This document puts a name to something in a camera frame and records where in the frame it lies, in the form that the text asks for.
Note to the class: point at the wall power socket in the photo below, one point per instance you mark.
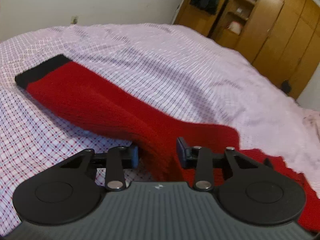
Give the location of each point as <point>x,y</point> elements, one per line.
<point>74,20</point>

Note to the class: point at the white container on shelf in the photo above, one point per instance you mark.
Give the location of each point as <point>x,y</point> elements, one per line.
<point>235,27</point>

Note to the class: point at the black wardrobe door handle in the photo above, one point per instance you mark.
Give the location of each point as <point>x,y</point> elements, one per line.
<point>285,87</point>

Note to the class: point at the pink checked bed sheet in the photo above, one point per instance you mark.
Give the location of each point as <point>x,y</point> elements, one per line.
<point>169,67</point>

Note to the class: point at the red knitted sweater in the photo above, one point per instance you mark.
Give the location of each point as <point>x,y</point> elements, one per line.
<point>159,201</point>

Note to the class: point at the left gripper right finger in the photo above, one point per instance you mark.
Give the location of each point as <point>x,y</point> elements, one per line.
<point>249,191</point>

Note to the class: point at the wooden wardrobe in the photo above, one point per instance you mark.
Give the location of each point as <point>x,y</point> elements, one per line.
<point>280,38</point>

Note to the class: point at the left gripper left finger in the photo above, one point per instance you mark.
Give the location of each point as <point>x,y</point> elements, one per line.
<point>73,188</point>

